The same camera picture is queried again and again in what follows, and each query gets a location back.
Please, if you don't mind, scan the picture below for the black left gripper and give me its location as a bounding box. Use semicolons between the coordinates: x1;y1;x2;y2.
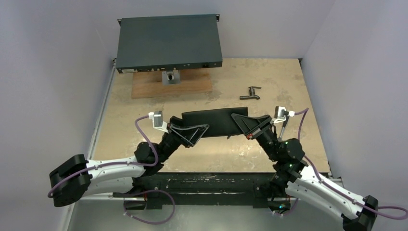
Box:
156;116;209;163

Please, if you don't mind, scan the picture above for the black zippered tool case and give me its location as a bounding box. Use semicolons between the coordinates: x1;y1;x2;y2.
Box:
181;107;248;138

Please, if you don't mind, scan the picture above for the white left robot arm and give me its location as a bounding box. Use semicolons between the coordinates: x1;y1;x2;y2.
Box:
47;112;210;207

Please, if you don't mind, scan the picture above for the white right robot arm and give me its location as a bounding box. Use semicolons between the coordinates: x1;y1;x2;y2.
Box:
231;113;378;231

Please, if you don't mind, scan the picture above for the dark metal pipe fitting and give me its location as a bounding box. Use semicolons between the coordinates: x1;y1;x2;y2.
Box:
239;86;262;100

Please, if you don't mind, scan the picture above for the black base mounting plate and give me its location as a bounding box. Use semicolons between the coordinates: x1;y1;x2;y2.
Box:
113;172;294;213

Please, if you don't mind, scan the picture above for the wooden board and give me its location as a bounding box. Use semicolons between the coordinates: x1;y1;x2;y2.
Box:
131;69;213;99

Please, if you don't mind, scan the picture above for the dark green rack device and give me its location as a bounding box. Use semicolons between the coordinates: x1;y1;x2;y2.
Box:
116;14;223;73

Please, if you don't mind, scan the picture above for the grey metal bracket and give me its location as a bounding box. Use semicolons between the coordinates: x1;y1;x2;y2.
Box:
162;70;181;85

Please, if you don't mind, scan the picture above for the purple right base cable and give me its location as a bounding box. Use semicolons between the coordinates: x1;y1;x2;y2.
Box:
272;197;300;218

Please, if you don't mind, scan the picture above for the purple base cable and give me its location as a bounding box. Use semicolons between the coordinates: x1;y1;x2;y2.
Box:
272;197;300;218
123;190;176;225

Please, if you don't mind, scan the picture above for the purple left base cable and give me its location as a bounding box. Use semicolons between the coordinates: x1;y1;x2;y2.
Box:
123;190;176;225

